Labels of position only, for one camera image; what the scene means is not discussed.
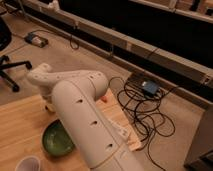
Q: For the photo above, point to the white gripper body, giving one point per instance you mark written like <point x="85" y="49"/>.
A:
<point x="48" y="104"/>

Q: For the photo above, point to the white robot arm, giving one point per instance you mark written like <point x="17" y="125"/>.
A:
<point x="73" y="95"/>

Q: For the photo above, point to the green bowl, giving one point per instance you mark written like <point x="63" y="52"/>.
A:
<point x="56" y="141"/>

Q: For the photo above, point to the small orange object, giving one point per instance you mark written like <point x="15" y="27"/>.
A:
<point x="104" y="99"/>

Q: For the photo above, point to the power strip on floor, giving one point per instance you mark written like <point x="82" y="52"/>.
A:
<point x="36" y="40"/>

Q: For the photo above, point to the black office chair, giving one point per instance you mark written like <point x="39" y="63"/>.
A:
<point x="5" y="39"/>

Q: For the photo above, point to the blue power adapter box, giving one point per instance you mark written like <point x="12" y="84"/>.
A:
<point x="150" y="88"/>

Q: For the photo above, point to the dark cabinet at right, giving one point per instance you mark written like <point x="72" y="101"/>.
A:
<point x="200" y="154"/>

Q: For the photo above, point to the long metal rail frame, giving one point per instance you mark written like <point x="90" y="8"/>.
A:
<point x="180" y="65"/>

